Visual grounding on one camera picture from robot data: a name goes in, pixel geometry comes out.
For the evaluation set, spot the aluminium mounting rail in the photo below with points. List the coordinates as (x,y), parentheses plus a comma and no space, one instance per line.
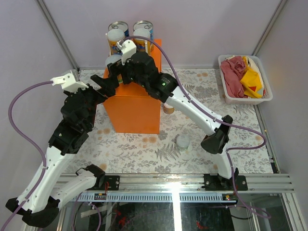
(253,183)

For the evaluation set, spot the pink cloth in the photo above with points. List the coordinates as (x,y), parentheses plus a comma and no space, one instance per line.
(233,70)

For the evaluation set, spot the yellow porridge can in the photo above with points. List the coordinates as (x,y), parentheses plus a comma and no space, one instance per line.
(113,37)

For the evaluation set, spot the yellow cloth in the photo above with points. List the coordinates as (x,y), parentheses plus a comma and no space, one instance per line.
(252,81)

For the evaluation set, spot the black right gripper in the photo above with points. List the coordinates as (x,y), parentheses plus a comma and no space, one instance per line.
(116,69)

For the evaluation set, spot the yellow can white lid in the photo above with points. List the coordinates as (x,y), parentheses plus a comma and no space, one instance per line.
(112,59)

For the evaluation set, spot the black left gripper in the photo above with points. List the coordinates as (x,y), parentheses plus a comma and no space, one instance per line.
(109,89)

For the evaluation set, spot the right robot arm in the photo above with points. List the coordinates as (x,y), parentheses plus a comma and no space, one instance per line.
(216,128)

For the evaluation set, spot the blue tin can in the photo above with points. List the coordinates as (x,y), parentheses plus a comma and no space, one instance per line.
(119,25)
(145,25)

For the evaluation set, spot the white plastic basket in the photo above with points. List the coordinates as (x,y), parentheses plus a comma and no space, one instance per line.
(267,95)

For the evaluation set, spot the yellow can with spoon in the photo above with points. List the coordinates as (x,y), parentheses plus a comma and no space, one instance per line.
(142,45)

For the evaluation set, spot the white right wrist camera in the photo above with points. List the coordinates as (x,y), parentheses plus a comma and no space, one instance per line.
(128,48)

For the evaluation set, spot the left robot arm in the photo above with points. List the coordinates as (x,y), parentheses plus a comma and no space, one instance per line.
(40,203)

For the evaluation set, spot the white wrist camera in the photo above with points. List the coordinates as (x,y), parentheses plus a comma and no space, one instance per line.
(69,81)
(128,48)

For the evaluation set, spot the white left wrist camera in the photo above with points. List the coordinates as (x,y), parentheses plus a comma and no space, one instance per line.
(69,81)

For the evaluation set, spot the orange wooden box shelf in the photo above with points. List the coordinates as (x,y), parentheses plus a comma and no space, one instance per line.
(132,110)

